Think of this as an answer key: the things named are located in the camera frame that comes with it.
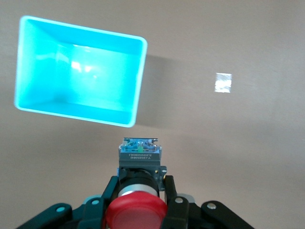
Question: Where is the small clear tape patch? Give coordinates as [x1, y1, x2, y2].
[214, 72, 233, 94]

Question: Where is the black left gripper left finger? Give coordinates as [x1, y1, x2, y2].
[16, 175, 120, 229]

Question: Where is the cyan plastic box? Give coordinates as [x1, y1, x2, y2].
[13, 15, 149, 128]

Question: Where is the red push button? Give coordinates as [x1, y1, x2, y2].
[104, 137, 169, 229]

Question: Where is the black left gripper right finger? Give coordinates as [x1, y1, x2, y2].
[161, 175, 255, 229]

